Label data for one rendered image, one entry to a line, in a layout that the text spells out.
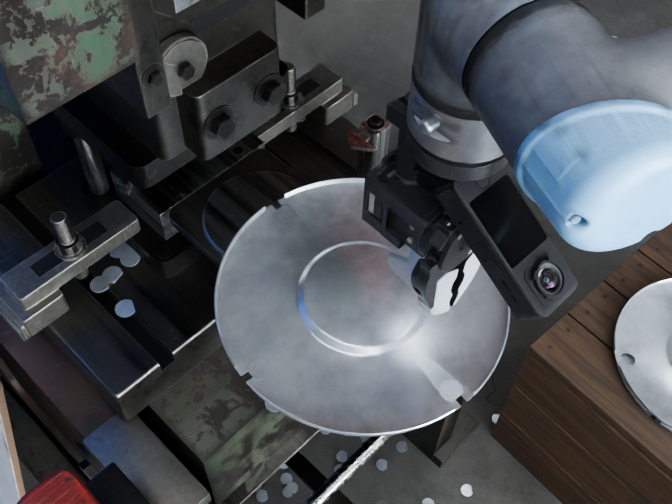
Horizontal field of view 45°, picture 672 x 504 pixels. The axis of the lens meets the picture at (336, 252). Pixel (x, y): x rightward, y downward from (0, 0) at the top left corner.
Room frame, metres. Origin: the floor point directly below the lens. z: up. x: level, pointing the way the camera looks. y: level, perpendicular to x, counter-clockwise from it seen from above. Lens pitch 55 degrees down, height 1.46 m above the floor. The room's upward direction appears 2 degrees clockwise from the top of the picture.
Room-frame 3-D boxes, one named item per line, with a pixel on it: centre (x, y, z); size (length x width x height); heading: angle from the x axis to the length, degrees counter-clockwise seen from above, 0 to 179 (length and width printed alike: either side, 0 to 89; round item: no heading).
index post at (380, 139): (0.65, -0.04, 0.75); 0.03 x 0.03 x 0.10; 47
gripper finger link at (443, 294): (0.37, -0.07, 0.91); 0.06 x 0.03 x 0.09; 46
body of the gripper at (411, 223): (0.38, -0.07, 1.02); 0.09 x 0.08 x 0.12; 46
